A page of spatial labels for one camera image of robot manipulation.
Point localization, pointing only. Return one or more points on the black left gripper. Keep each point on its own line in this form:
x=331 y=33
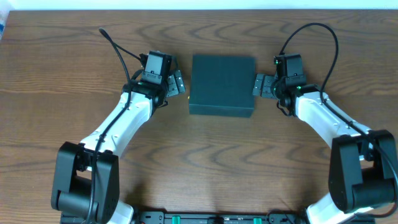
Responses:
x=173 y=83

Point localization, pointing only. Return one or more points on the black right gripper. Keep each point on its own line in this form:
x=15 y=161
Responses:
x=265 y=85

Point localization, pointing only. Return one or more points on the dark green box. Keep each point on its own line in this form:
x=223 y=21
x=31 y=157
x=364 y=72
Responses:
x=221 y=85

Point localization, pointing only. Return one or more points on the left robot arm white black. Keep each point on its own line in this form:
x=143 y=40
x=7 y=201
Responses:
x=86 y=180

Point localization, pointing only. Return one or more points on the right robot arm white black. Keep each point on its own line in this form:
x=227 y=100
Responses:
x=362 y=179

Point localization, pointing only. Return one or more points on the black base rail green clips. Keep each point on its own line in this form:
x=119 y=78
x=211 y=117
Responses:
x=190 y=218

